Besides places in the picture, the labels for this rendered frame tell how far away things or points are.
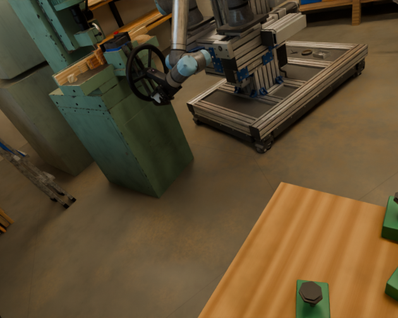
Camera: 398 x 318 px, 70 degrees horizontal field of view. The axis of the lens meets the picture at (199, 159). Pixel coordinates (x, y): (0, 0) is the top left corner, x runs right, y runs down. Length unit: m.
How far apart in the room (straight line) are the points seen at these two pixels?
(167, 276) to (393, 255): 1.06
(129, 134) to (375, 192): 1.37
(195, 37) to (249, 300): 1.77
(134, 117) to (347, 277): 1.33
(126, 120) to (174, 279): 0.91
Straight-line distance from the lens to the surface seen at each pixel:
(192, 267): 1.55
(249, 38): 1.81
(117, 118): 1.65
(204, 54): 1.31
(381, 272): 0.85
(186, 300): 1.49
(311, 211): 0.95
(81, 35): 1.77
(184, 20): 1.41
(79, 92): 1.56
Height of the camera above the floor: 1.26
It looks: 36 degrees down
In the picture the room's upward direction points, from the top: 22 degrees counter-clockwise
